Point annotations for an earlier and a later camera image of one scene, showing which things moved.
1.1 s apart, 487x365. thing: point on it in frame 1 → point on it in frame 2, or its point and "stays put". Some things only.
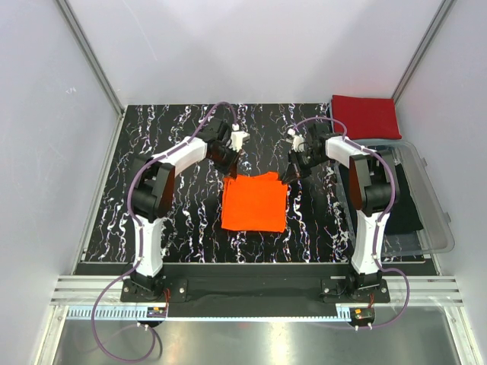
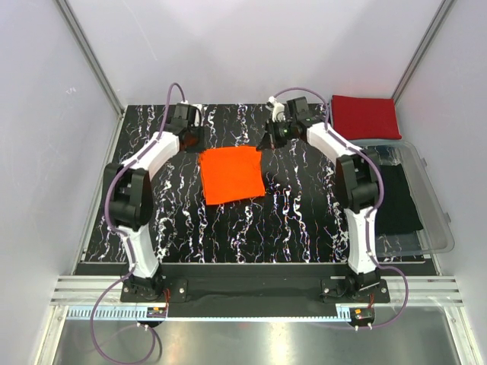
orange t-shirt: (256, 201) → (231, 172)
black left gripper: (231, 166) → (199, 147)
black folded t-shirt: (405, 216) stays put
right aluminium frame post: (444, 11) stays put
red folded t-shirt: (366, 118) stays put
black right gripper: (293, 170) → (269, 138)
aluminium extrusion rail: (425, 290) stays put
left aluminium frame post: (91, 56) stays put
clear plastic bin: (416, 223) stays put
